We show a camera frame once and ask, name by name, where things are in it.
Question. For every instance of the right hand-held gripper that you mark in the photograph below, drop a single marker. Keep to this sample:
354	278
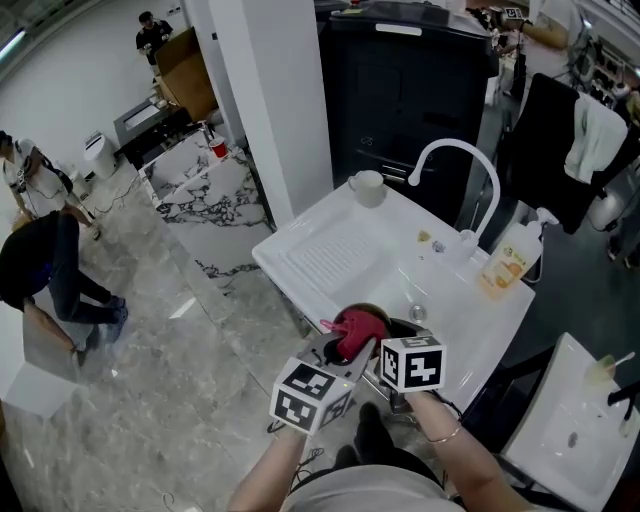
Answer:
413	364

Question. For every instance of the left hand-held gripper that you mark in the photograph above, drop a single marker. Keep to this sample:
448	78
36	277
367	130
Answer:
311	395

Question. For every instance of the red cloth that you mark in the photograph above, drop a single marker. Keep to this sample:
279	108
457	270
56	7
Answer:
361	330

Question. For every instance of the person's right forearm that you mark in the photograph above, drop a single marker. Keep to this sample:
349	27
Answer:
457	457

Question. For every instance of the person's left forearm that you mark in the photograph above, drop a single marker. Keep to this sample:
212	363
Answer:
272	470

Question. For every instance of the metal sink drain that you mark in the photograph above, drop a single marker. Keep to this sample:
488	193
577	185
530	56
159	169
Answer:
418	313

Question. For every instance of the white sink with drainboard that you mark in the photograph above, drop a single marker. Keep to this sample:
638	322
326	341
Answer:
360	250

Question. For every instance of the person's black legs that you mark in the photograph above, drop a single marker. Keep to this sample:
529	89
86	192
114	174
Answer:
372	435

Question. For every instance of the small yellow sponge piece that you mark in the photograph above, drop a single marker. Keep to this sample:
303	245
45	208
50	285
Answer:
424	236

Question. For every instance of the orange dish soap bottle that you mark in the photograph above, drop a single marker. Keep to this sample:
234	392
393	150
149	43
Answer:
505	265

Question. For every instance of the white mug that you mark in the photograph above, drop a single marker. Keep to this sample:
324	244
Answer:
370	190

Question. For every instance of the person's light shirt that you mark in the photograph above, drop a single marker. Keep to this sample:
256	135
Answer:
380	492

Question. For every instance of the white curved faucet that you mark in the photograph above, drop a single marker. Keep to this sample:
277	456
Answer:
492	180

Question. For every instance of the small white sink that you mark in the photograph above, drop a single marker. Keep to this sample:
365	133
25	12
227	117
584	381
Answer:
575	415

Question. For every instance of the white marble counter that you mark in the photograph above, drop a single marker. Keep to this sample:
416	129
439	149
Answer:
210	200

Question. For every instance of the pale green sponge brush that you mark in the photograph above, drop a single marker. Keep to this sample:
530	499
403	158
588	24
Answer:
602	370

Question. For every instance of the black chair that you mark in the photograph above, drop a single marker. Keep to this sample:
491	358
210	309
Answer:
540	150

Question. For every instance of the black faucet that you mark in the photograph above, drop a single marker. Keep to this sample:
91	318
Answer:
625	397

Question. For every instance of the red plastic cup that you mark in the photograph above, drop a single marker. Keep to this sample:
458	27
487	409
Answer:
218	149

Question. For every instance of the black cabinet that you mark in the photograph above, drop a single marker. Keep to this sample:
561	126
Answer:
400	90

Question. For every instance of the white towel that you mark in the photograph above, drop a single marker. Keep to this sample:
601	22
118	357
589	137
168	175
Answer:
597	140

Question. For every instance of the grey low table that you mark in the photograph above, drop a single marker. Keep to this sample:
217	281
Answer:
145	130

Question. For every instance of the white floor box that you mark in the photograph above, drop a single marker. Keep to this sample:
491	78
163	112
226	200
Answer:
37	392

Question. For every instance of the white trash bin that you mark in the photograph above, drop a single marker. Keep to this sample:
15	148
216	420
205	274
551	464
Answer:
100	155

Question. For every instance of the brown cardboard box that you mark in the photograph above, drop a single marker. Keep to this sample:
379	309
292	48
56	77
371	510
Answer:
185	75

